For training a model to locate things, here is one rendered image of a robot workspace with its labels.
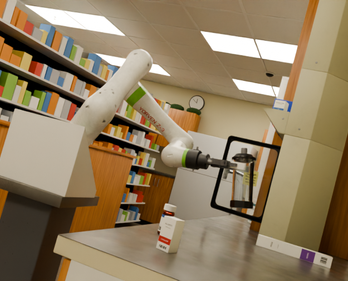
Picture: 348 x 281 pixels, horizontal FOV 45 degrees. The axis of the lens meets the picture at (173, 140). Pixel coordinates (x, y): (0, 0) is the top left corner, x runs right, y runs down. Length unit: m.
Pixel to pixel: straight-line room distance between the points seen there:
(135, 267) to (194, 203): 6.12
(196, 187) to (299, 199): 5.19
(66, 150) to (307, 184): 1.01
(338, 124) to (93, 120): 1.06
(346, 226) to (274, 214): 0.48
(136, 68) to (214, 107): 5.95
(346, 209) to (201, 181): 4.92
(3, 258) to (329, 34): 1.61
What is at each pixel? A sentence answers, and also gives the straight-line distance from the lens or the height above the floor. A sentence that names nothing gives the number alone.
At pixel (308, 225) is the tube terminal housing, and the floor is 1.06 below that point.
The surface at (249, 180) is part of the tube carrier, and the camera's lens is 1.87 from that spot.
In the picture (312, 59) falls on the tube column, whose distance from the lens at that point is 1.94.
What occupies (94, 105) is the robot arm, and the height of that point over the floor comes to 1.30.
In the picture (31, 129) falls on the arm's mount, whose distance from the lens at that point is 1.65.
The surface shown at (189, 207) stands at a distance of 7.01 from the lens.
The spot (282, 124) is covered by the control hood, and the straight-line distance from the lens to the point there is 1.87.
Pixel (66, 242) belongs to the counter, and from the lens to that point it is 0.95.
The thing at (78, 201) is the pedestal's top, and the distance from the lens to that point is 1.65.
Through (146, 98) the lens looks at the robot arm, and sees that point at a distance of 2.07.
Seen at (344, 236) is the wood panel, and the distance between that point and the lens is 2.22.
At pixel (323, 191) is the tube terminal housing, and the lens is 1.94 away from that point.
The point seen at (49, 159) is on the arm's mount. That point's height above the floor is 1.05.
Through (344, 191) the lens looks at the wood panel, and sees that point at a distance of 2.21.
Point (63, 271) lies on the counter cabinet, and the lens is 0.96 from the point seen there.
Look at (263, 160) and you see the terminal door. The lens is 2.18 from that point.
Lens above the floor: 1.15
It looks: 3 degrees up
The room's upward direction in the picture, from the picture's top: 15 degrees clockwise
